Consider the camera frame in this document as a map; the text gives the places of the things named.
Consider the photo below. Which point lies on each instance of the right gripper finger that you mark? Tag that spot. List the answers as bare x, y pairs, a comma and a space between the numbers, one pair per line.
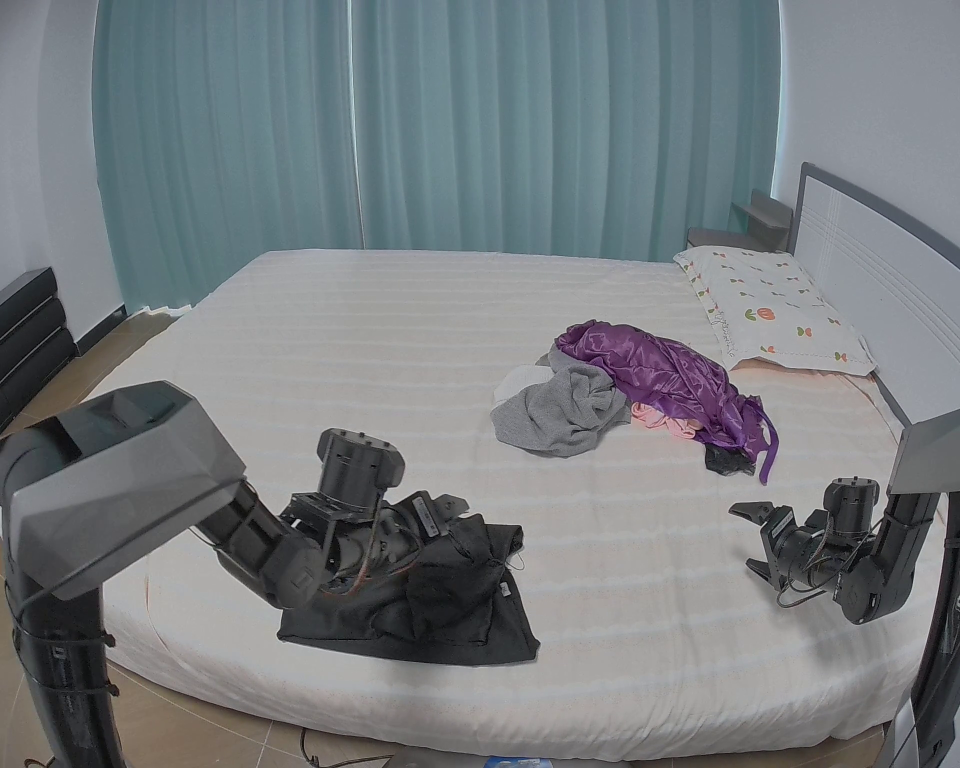
756, 514
765, 574

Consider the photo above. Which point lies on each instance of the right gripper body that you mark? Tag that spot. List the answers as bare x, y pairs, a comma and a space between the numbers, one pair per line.
791, 547

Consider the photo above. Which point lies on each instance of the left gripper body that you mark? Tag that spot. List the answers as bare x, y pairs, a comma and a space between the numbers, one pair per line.
416, 532

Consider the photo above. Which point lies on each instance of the black T-shirt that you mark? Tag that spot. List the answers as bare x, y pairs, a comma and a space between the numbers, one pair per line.
450, 592

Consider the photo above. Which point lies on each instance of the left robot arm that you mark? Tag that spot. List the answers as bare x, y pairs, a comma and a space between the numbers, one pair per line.
150, 480

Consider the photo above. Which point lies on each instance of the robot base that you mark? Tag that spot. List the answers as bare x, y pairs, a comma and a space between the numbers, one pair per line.
517, 763

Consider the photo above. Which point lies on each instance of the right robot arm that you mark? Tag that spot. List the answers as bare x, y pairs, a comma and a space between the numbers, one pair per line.
885, 547

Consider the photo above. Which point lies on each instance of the small black garment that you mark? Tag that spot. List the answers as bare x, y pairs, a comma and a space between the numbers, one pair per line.
729, 461

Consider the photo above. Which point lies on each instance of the pink garment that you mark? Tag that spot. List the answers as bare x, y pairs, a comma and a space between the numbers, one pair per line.
664, 421

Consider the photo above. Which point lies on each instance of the purple satin garment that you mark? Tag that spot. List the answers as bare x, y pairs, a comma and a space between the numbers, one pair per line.
660, 375

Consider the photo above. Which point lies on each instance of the white garment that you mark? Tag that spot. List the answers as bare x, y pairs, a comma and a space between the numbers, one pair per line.
521, 382

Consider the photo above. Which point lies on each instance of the grey garment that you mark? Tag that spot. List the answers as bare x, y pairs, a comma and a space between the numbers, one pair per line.
562, 420

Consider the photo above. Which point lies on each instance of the bed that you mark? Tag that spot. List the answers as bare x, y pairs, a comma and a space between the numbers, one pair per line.
375, 345

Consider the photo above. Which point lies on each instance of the white printed pillow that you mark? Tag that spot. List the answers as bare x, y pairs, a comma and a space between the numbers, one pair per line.
772, 307

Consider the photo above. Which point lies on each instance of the grey bedside table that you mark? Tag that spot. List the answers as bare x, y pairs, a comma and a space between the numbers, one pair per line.
742, 225

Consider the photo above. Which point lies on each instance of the blue-green curtain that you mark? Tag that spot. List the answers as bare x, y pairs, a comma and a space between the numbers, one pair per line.
225, 150
562, 127

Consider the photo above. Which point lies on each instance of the dark chest of drawers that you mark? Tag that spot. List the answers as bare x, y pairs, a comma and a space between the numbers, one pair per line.
34, 337

